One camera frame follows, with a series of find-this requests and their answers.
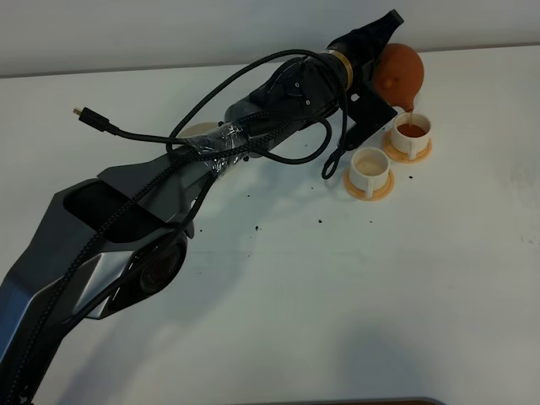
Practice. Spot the near white teacup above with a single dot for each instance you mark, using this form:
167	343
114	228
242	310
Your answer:
369	170

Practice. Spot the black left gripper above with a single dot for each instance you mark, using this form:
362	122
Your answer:
360	49

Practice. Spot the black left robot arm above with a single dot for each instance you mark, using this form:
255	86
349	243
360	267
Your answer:
112	241

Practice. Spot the far orange coaster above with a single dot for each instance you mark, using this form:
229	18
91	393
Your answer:
401	157

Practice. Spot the orange coaster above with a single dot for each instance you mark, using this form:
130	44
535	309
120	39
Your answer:
401	157
377	194

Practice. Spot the brown clay teapot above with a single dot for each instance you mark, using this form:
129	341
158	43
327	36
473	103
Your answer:
399	76

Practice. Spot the near orange coaster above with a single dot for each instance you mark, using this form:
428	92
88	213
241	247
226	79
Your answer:
377	194

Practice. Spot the far white teacup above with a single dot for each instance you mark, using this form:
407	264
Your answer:
410	134

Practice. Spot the white teacup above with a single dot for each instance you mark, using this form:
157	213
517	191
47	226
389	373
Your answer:
369	170
410	134

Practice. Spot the beige round teapot saucer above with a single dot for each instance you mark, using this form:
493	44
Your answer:
197	129

